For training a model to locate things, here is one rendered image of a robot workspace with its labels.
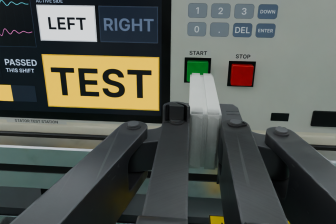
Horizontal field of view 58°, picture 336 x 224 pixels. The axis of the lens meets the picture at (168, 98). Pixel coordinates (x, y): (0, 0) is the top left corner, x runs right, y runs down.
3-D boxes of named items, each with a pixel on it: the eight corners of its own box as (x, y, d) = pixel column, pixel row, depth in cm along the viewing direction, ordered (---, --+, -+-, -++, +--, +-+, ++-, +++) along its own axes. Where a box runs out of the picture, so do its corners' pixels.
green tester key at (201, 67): (207, 82, 26) (208, 62, 26) (186, 82, 26) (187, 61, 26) (206, 79, 27) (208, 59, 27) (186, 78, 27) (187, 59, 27)
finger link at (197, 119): (201, 170, 15) (186, 169, 15) (199, 114, 21) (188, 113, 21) (205, 113, 14) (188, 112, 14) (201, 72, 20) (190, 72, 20)
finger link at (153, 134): (187, 176, 13) (118, 172, 13) (188, 126, 18) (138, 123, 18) (188, 145, 12) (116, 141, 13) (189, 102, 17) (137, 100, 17)
